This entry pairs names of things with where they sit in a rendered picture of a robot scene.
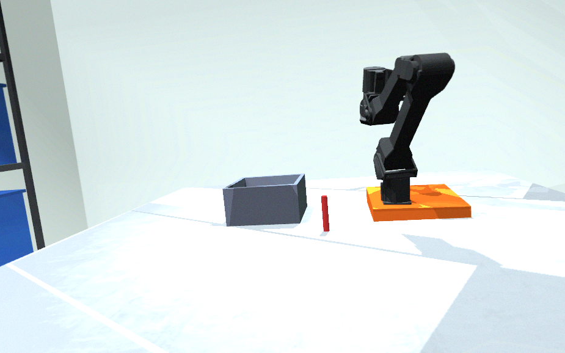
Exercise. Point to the red peg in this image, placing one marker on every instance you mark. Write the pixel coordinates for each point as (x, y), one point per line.
(325, 213)

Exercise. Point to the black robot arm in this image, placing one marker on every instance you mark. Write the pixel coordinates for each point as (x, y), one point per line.
(421, 77)

